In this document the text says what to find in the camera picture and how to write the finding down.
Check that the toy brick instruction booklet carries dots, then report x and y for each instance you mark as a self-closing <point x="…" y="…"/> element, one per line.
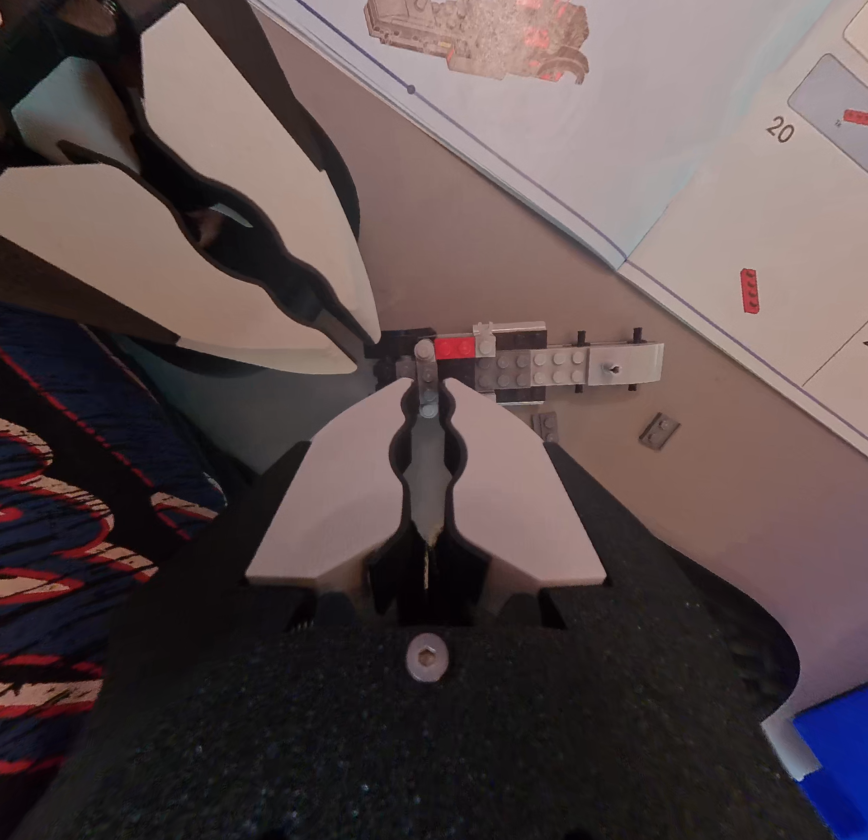
<point x="644" y="176"/>

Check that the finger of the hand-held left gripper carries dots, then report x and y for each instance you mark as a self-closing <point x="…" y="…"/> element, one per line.
<point x="251" y="142"/>
<point x="115" y="243"/>

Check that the grey desk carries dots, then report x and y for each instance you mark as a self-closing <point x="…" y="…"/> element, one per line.
<point x="678" y="514"/>

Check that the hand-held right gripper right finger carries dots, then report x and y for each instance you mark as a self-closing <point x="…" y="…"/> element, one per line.
<point x="522" y="501"/>

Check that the grey single-stud toy brick plate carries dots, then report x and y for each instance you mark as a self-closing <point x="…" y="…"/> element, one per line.
<point x="659" y="431"/>

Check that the dark grey toy brick plate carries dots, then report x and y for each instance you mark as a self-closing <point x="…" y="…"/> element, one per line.
<point x="548" y="425"/>

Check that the grey red toy brick model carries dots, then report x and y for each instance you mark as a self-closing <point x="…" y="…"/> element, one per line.
<point x="515" y="369"/>

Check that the blue plastic box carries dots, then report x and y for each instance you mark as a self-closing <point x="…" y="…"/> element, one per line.
<point x="841" y="765"/>

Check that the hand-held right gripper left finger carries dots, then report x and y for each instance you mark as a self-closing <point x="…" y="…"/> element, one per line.
<point x="325" y="508"/>

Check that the small grey toy brick piece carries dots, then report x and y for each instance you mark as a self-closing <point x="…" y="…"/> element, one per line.
<point x="427" y="379"/>

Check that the person's blue red printed shirt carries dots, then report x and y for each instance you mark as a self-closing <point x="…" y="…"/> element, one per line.
<point x="68" y="514"/>

